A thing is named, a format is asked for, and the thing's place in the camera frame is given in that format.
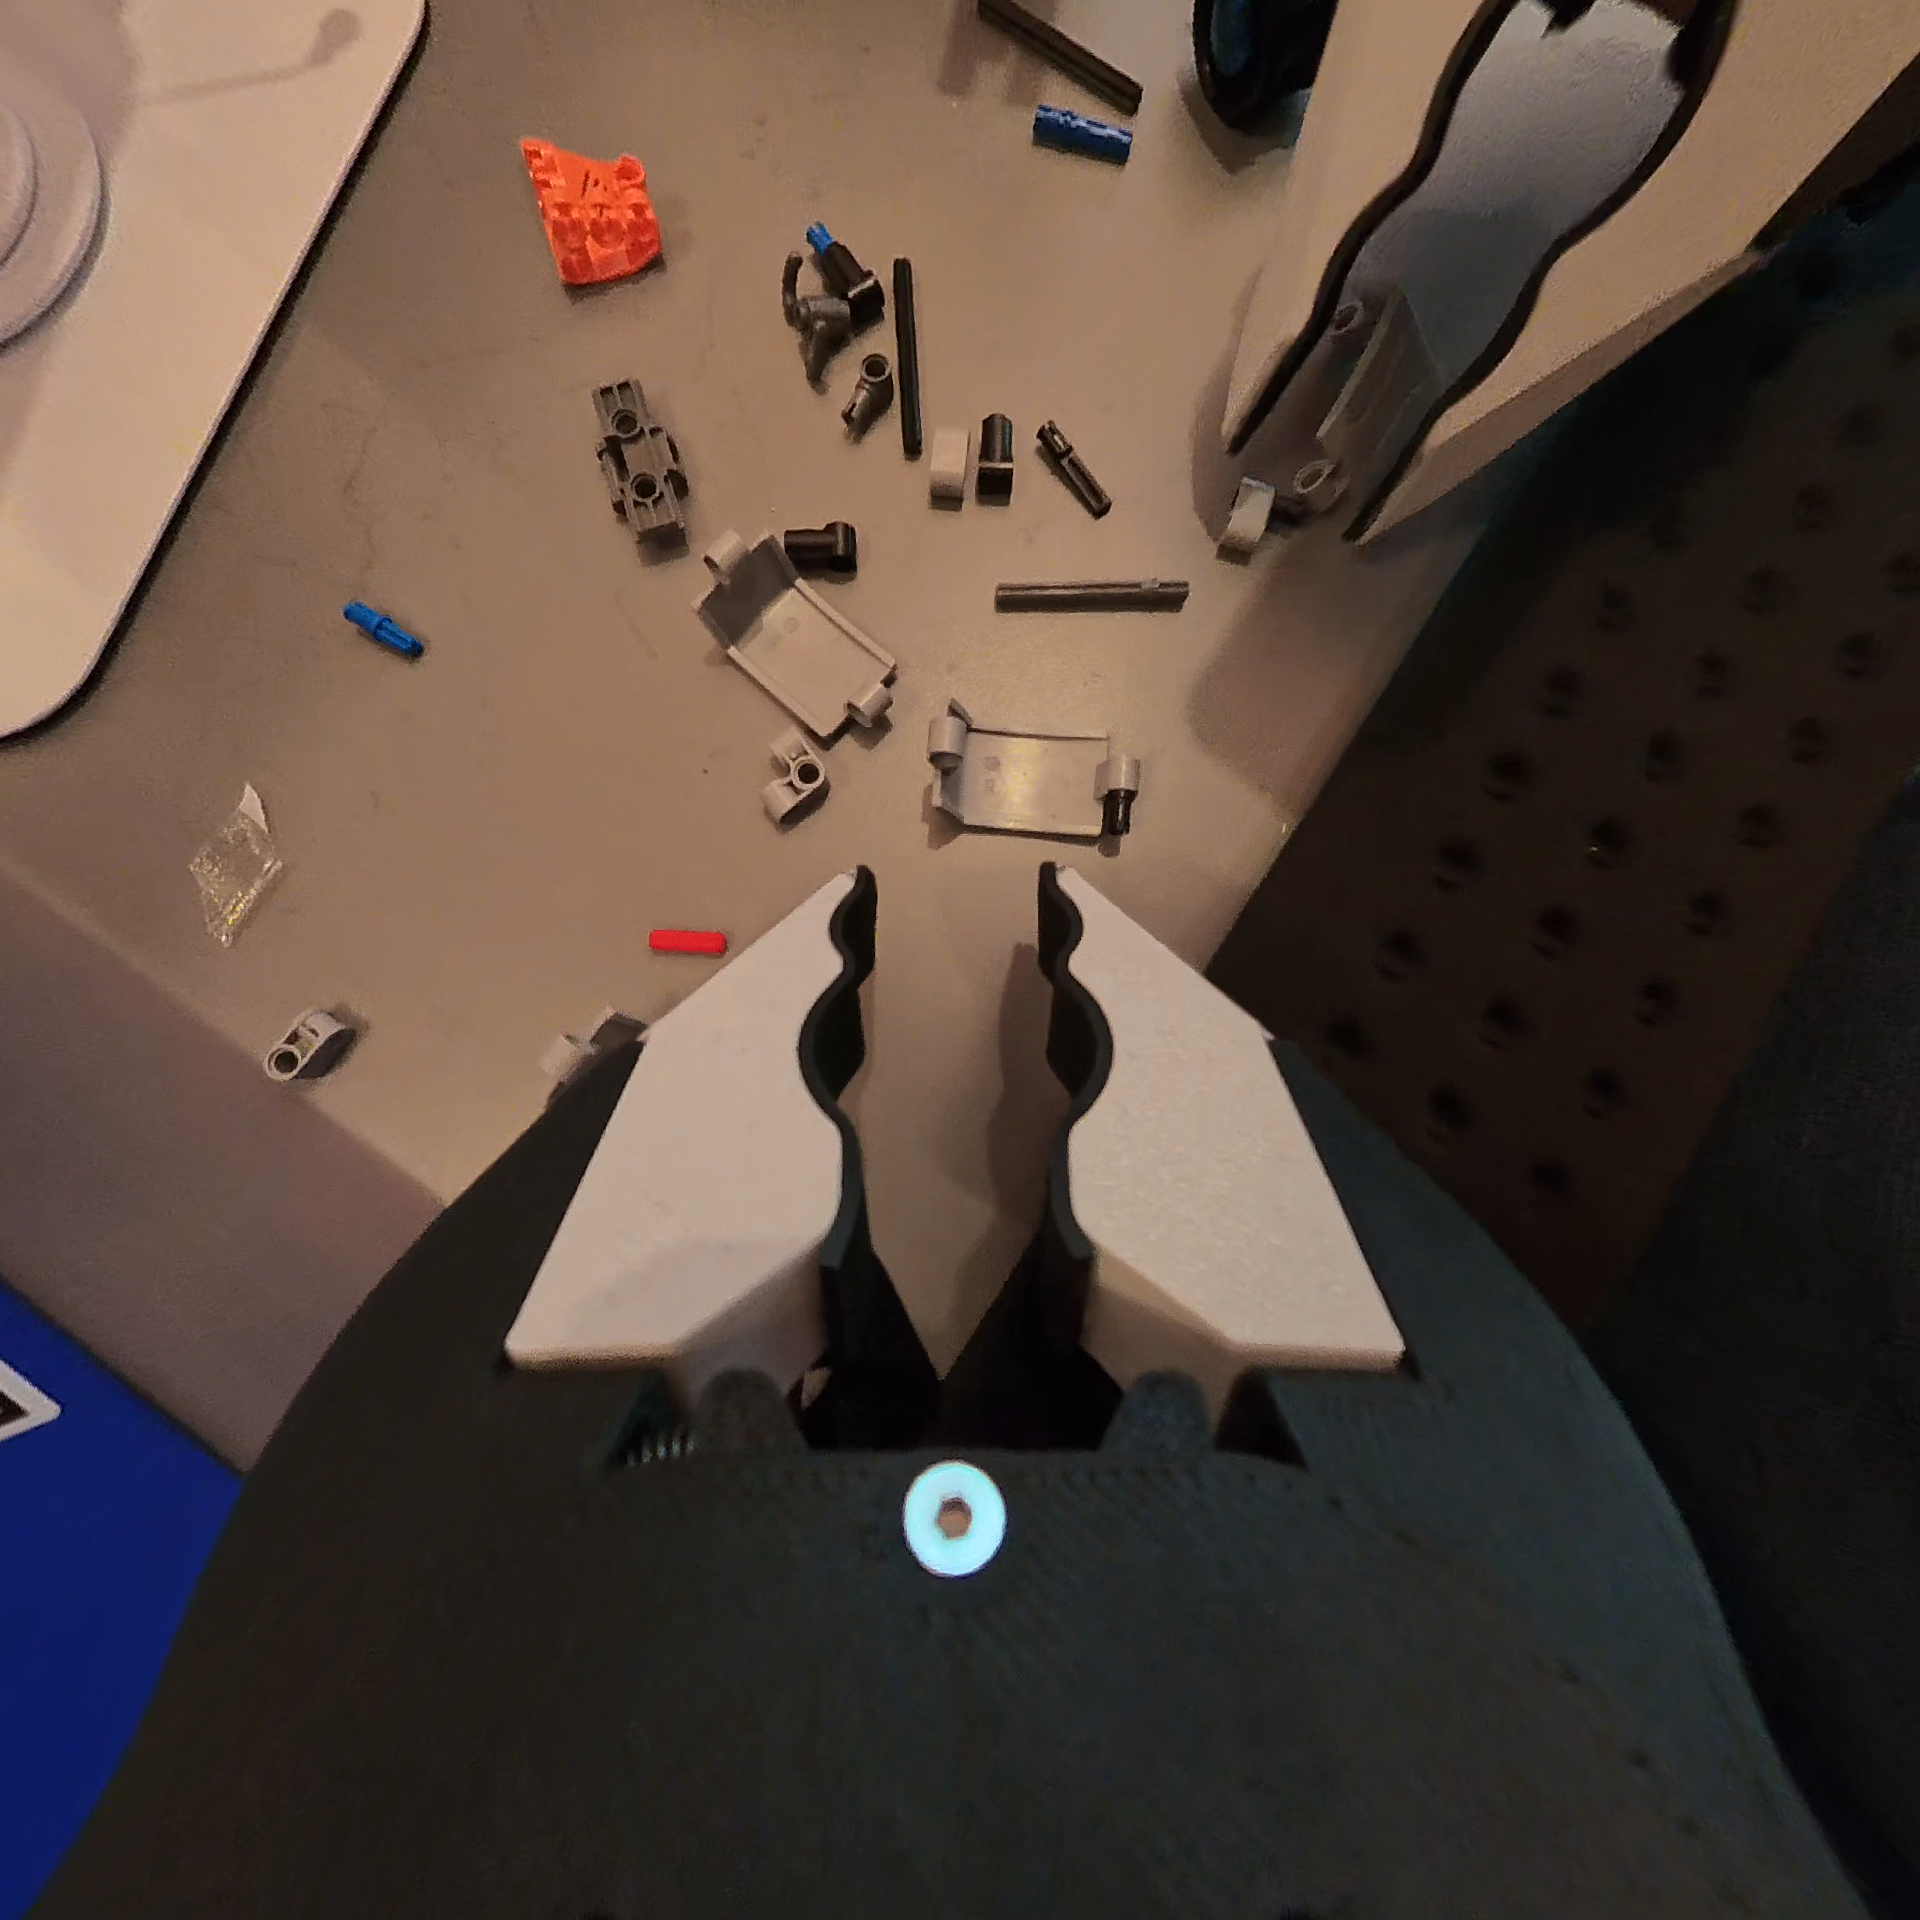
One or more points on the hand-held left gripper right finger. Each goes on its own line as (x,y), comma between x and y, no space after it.
(1216,1186)

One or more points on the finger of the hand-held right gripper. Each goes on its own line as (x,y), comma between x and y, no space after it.
(1351,135)
(1725,195)

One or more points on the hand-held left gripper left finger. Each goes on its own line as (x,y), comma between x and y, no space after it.
(707,1186)

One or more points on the grey grooved curved panel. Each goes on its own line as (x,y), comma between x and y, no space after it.
(1378,397)

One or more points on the grey double connector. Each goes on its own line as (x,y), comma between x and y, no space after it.
(796,781)

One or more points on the small white block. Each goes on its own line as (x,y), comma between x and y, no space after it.
(952,467)

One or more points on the small light grey connector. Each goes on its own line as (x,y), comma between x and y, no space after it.
(579,1050)

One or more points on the small red pin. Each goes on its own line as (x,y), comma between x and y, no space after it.
(687,941)

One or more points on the blue long pin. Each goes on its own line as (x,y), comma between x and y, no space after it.
(384,628)
(1078,133)

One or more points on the long black axle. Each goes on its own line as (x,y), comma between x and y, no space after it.
(906,360)
(1066,54)

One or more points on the small grey liftarm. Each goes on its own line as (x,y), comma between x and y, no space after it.
(310,1047)

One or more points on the small black pin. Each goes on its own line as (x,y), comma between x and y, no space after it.
(1075,472)

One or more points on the dark grey axle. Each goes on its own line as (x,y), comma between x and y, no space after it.
(1091,595)

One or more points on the small grey pin connector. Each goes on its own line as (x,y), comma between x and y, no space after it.
(867,394)

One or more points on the clear plastic scrap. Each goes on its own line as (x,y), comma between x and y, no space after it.
(236,870)

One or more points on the person's clothed body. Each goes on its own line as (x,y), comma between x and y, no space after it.
(1799,1351)

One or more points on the grey H-shaped connector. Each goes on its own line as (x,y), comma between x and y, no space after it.
(641,458)

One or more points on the orange wedge brick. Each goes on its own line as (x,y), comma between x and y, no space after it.
(592,217)

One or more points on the blue plastic bin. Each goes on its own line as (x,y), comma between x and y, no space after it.
(88,1652)

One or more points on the white book stand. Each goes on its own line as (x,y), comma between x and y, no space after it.
(227,301)

